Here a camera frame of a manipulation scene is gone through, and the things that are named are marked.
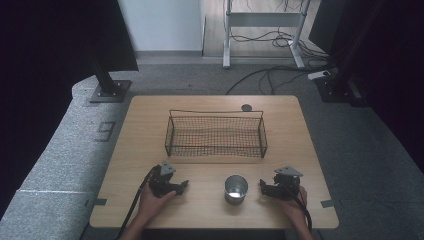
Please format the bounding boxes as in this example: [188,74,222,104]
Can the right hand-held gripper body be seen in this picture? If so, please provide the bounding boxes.
[272,165,304,202]

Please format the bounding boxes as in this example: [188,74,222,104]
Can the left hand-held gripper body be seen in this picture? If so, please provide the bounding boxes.
[148,161,178,198]

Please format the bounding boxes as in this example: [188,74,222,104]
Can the person's left hand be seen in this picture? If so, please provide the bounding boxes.
[136,182,178,225]

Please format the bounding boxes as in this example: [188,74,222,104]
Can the person's right hand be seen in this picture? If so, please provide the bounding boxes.
[277,185,309,228]

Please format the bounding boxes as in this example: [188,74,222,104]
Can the silver metal cup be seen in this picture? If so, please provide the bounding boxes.
[223,174,250,206]

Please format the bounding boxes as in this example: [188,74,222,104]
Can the grey floor tape marking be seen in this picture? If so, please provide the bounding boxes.
[94,120,117,143]

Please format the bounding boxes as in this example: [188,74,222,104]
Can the white power strip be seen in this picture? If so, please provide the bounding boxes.
[306,69,332,81]

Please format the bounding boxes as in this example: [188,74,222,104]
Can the dark curtain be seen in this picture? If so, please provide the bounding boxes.
[0,0,140,219]
[307,0,424,176]

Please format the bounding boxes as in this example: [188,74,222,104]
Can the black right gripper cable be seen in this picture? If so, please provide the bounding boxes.
[281,182,314,234]

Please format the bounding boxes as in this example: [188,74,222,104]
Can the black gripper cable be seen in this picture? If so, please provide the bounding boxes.
[281,182,314,234]
[114,164,162,240]

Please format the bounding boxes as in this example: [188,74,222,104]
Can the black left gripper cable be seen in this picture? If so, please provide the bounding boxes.
[114,164,162,240]

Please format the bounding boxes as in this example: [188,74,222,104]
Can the black wire mesh basket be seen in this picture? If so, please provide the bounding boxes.
[164,109,269,159]

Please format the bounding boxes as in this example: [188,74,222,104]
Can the black stand with base plate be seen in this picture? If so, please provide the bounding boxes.
[314,0,384,105]
[87,43,133,104]

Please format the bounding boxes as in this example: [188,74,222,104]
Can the black floor cables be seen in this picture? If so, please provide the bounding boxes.
[225,0,338,96]

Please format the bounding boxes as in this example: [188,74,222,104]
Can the white metal desk frame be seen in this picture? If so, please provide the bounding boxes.
[222,0,313,70]

